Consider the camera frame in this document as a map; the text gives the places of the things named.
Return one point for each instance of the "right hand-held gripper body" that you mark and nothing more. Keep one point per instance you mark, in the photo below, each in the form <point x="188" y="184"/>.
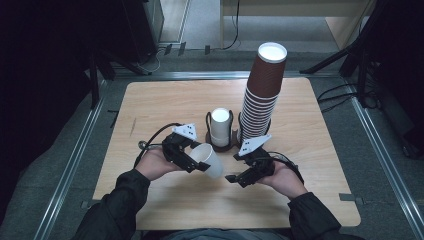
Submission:
<point x="261" y="165"/>

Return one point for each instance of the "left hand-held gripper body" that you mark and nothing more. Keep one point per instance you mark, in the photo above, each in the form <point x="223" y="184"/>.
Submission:
<point x="175" y="148"/>

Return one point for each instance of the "white paper cup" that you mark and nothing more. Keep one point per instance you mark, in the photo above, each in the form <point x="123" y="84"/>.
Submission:
<point x="208" y="158"/>

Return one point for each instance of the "stack of brown cups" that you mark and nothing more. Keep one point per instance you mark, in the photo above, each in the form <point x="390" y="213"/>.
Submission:
<point x="260" y="106"/>

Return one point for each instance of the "person's left hand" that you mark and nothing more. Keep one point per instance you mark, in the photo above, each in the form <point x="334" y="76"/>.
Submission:
<point x="153" y="165"/>

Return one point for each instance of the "person's right hand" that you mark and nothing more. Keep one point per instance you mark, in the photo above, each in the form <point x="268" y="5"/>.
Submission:
<point x="286" y="181"/>

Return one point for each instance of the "grey tape piece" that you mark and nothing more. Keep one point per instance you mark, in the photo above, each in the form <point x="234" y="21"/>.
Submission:
<point x="350" y="197"/>
<point x="88" y="204"/>

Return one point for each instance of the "black metal stand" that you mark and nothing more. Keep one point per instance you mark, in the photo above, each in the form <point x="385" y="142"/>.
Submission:
<point x="95" y="83"/>

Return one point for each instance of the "black cabinet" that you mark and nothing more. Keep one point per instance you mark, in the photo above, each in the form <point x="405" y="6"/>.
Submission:
<point x="140" y="26"/>

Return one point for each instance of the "black tripod stand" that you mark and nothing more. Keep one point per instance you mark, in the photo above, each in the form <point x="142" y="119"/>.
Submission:
<point x="353" y="46"/>

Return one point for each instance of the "light wooden furniture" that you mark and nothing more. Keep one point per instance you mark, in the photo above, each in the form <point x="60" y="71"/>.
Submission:
<point x="343" y="26"/>

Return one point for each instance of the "metal floor rail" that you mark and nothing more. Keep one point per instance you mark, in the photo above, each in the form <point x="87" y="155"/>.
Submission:
<point x="200" y="75"/>
<point x="71" y="166"/>
<point x="383" y="156"/>

